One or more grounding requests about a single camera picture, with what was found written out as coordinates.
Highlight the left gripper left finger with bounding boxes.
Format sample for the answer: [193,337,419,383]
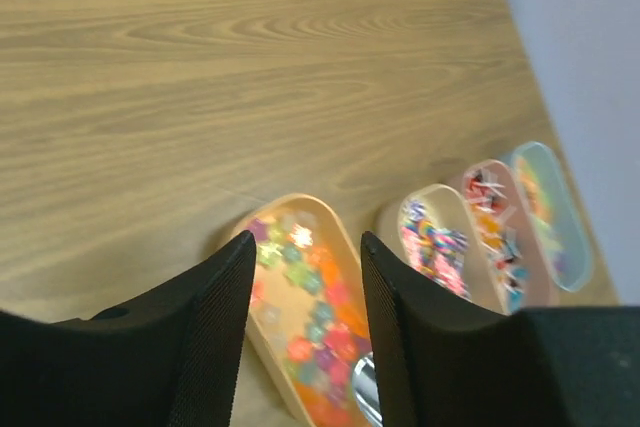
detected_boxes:
[1,231,256,426]

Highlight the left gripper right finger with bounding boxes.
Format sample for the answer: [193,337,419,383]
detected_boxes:
[360,232,639,426]

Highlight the silver metal scoop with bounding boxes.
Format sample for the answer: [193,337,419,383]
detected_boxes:
[351,352,383,427]

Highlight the orange tray star candies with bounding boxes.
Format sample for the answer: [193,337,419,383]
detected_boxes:
[231,193,371,426]

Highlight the blue tray popsicle candies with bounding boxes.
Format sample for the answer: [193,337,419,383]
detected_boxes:
[503,141,593,292]

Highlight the pink tray round lollipops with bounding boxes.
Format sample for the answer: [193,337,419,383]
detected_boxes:
[450,159,558,314]

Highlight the beige tray swirl lollipops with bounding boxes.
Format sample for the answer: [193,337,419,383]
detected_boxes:
[375,184,506,313]

